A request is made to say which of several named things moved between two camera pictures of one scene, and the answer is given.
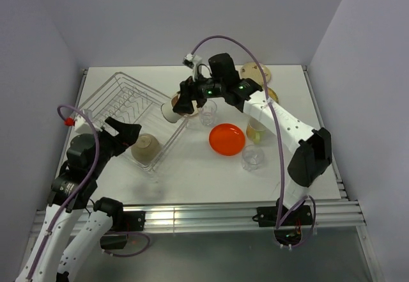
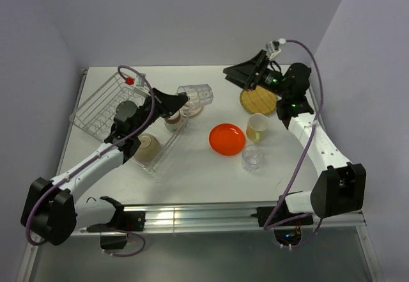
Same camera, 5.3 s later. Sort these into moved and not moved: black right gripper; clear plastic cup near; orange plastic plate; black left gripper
Moved: black right gripper; black left gripper
Not moved: orange plastic plate; clear plastic cup near
